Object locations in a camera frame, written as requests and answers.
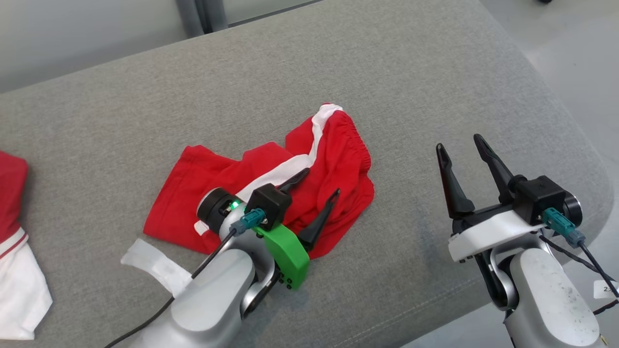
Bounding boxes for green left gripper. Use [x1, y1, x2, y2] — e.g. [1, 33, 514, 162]
[251, 168, 340, 291]

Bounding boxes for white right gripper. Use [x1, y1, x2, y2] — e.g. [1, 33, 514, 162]
[436, 134, 547, 263]

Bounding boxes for red shorts with white stripe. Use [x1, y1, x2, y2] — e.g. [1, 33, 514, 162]
[144, 102, 375, 260]

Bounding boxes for red and white basketball jersey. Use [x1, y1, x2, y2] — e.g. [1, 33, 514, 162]
[0, 151, 53, 340]

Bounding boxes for grey fabric sofa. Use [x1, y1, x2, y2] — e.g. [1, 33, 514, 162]
[0, 0, 615, 348]

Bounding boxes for white translucent strip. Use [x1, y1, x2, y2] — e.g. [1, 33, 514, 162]
[120, 238, 194, 298]

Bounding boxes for small white paper tag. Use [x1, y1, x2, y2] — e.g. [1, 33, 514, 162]
[593, 279, 619, 299]

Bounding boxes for black left cable teal connector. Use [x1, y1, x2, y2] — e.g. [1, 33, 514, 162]
[103, 208, 266, 348]

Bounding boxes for grey wall frame post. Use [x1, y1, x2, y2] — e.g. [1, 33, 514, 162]
[175, 0, 228, 38]

